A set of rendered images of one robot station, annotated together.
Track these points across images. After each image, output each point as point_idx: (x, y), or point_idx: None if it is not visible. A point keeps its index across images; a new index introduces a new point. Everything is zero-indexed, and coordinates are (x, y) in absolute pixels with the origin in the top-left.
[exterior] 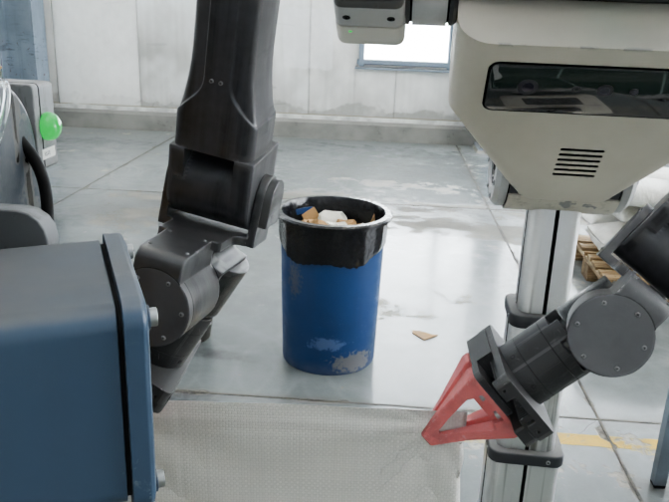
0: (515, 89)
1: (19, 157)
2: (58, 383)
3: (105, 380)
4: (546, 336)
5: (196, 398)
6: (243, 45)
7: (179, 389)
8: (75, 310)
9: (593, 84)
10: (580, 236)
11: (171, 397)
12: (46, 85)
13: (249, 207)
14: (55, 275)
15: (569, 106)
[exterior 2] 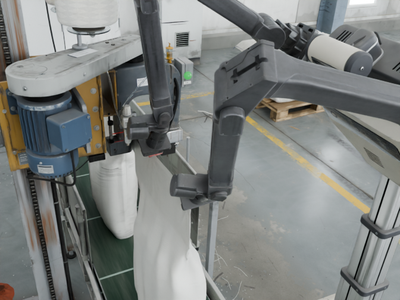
0: (331, 113)
1: (171, 83)
2: (54, 130)
3: (58, 132)
4: None
5: (370, 202)
6: (149, 81)
7: (368, 194)
8: (56, 121)
9: (352, 124)
10: None
11: (360, 195)
12: (190, 63)
13: (156, 118)
14: (67, 116)
15: (351, 129)
